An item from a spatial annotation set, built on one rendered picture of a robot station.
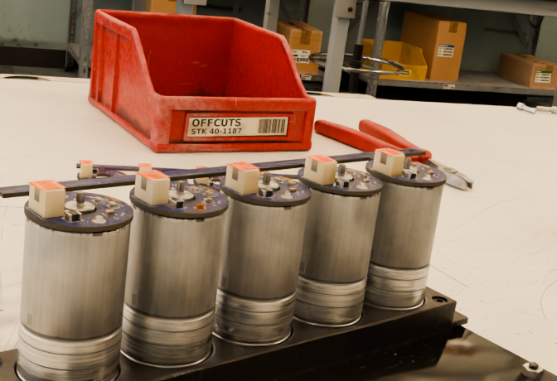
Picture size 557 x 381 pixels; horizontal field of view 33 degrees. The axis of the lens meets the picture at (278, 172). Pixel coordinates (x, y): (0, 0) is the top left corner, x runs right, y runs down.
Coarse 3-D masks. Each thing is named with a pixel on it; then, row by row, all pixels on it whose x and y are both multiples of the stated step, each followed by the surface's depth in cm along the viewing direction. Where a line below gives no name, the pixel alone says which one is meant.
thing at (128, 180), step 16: (288, 160) 29; (304, 160) 29; (352, 160) 30; (368, 160) 30; (112, 176) 25; (128, 176) 25; (176, 176) 26; (192, 176) 26; (208, 176) 26; (0, 192) 22; (16, 192) 23
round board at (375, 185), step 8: (304, 168) 28; (352, 176) 28; (360, 176) 28; (368, 176) 28; (312, 184) 26; (328, 184) 27; (336, 184) 27; (344, 184) 26; (352, 184) 27; (368, 184) 27; (376, 184) 27; (336, 192) 26; (344, 192) 26; (352, 192) 26; (360, 192) 26; (368, 192) 26; (376, 192) 27
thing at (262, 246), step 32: (256, 224) 25; (288, 224) 25; (224, 256) 25; (256, 256) 25; (288, 256) 25; (224, 288) 25; (256, 288) 25; (288, 288) 26; (224, 320) 26; (256, 320) 25; (288, 320) 26
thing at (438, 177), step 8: (368, 168) 29; (424, 168) 30; (432, 168) 30; (376, 176) 28; (384, 176) 28; (392, 176) 28; (400, 176) 28; (408, 176) 28; (416, 176) 29; (432, 176) 29; (440, 176) 29; (408, 184) 28; (416, 184) 28; (424, 184) 28; (432, 184) 28; (440, 184) 29
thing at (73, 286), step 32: (32, 224) 21; (128, 224) 22; (32, 256) 21; (64, 256) 21; (96, 256) 21; (32, 288) 22; (64, 288) 21; (96, 288) 22; (32, 320) 22; (64, 320) 22; (96, 320) 22; (32, 352) 22; (64, 352) 22; (96, 352) 22
